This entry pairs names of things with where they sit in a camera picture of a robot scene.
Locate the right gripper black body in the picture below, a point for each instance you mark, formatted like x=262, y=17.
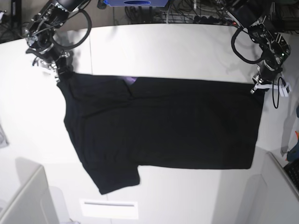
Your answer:
x=52, y=56

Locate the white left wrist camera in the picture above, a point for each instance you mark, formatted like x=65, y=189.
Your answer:
x=283, y=88

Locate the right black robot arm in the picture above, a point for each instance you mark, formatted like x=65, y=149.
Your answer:
x=39, y=35

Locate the grey partition panel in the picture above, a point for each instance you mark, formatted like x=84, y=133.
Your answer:
x=27, y=198
x=270, y=197

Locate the blue box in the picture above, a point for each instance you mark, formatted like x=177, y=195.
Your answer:
x=127, y=3

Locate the grey right partition panel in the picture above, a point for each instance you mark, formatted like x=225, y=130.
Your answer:
x=270, y=197

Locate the grey left partition panel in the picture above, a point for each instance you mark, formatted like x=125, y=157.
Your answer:
x=27, y=198

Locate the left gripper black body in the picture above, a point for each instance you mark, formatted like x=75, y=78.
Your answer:
x=268, y=74

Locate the black keyboard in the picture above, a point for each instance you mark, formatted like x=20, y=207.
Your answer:
x=292, y=170

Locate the black T-shirt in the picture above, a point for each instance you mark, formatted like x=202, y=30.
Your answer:
x=115, y=126

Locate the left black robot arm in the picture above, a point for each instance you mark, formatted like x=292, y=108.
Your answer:
x=251, y=17

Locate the black power strip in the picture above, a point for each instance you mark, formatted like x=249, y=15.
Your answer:
x=206, y=20

